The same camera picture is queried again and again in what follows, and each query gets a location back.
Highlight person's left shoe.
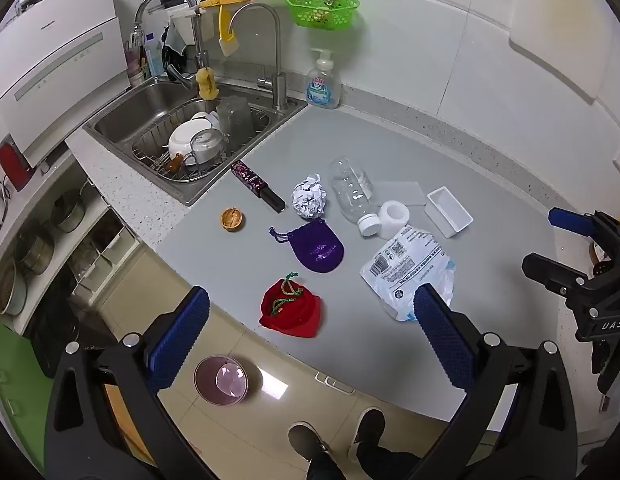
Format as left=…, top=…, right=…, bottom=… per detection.
left=288, top=422, right=331, bottom=461

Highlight white countertop dishwasher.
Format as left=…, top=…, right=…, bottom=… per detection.
left=0, top=0, right=122, bottom=168

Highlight white storage bins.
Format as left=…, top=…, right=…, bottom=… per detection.
left=70, top=210, right=141, bottom=306

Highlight slim steel gooseneck faucet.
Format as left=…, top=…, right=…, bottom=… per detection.
left=228, top=3, right=288, bottom=108

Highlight large steel pot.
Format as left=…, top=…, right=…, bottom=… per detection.
left=15, top=232, right=56, bottom=276

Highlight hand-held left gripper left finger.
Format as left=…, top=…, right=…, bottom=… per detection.
left=44, top=285, right=213, bottom=480

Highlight red container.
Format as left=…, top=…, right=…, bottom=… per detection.
left=0, top=135, right=31, bottom=192

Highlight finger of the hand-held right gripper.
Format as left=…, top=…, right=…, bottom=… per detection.
left=521, top=253, right=589, bottom=301
left=548, top=207, right=620, bottom=261

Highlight steel pot with lid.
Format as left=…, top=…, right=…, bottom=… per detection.
left=50, top=190, right=88, bottom=233

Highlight walnut shell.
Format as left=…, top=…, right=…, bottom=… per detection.
left=220, top=207, right=247, bottom=233

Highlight white cable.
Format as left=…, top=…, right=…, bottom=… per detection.
left=0, top=160, right=13, bottom=246

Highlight dark hanging cloth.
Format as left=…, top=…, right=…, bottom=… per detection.
left=162, top=25, right=193, bottom=68

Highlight green plastic basket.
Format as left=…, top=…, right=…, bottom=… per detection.
left=285, top=0, right=361, bottom=30

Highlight clear glass container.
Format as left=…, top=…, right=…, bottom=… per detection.
left=216, top=96, right=254, bottom=141

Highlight printed white plastic bag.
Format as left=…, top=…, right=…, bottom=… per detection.
left=360, top=225, right=457, bottom=323

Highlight purple drawstring pouch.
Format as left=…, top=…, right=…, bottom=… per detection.
left=269, top=218, right=345, bottom=274

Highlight person's dark trousers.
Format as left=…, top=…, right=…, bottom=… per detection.
left=306, top=442, right=425, bottom=480

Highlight chrome pull-out faucet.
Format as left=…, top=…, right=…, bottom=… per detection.
left=130, top=0, right=211, bottom=86

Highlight hand soap pump bottle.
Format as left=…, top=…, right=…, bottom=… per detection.
left=305, top=48, right=341, bottom=109

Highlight yellow sponge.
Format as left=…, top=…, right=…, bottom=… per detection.
left=196, top=67, right=219, bottom=101

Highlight pink trash bin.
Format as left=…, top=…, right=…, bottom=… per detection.
left=194, top=355, right=249, bottom=406

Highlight white bowl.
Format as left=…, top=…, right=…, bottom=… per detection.
left=168, top=122, right=211, bottom=156

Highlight stainless steel sink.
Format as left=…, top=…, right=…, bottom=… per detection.
left=83, top=76, right=309, bottom=207

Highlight yellow dish brush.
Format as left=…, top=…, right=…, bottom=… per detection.
left=218, top=5, right=239, bottom=57

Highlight white tape roll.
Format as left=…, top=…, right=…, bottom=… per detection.
left=378, top=200, right=411, bottom=240

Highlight paper ball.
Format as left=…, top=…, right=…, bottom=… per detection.
left=292, top=173, right=329, bottom=221

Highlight wire dish rack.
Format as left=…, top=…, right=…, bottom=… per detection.
left=132, top=97, right=271, bottom=183

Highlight white rectangular box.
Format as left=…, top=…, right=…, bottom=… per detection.
left=425, top=186, right=474, bottom=239

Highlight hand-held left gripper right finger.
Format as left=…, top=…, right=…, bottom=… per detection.
left=405, top=283, right=579, bottom=480

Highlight green cabinet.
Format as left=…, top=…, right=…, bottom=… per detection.
left=0, top=320, right=56, bottom=461

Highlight grey pad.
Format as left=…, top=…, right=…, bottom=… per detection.
left=372, top=180, right=428, bottom=208

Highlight brown bottle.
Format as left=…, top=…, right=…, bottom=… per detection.
left=125, top=45, right=147, bottom=88

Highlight pale basin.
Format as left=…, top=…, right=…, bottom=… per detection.
left=0, top=260, right=28, bottom=316

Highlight clear plastic bottle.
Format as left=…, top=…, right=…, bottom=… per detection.
left=330, top=156, right=381, bottom=237

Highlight person's shoe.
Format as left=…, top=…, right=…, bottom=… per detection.
left=288, top=422, right=331, bottom=461
left=347, top=408, right=387, bottom=463

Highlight red drawstring pouch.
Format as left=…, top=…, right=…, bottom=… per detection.
left=259, top=273, right=323, bottom=339

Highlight person's right shoe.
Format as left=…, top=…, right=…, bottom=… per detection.
left=347, top=408, right=387, bottom=463

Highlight brown packet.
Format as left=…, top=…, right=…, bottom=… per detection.
left=590, top=240, right=615, bottom=266

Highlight white bottle blue label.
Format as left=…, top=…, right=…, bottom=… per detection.
left=142, top=34, right=163, bottom=78

